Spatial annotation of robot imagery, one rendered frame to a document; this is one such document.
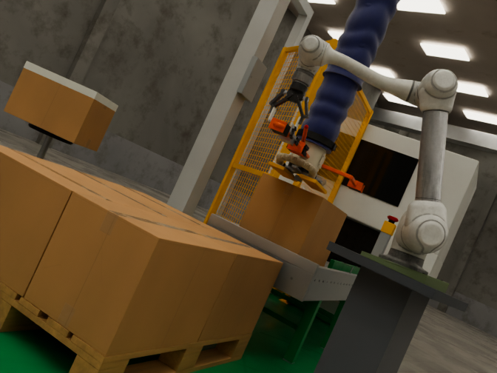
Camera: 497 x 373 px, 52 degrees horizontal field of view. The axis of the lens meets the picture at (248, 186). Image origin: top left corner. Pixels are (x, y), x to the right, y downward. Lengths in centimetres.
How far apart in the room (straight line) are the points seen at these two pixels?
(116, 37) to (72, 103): 887
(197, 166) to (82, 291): 226
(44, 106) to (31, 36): 786
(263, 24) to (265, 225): 175
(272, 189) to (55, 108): 178
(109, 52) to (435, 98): 1089
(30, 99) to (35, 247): 226
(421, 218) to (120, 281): 116
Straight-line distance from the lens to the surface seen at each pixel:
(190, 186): 386
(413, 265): 232
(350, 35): 298
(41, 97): 401
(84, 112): 384
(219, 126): 387
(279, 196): 290
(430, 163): 219
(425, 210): 214
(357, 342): 232
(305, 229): 282
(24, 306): 192
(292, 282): 274
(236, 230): 288
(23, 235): 196
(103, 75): 1262
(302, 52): 225
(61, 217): 185
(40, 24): 1185
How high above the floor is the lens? 76
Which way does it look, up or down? 2 degrees up
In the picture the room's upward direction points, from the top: 24 degrees clockwise
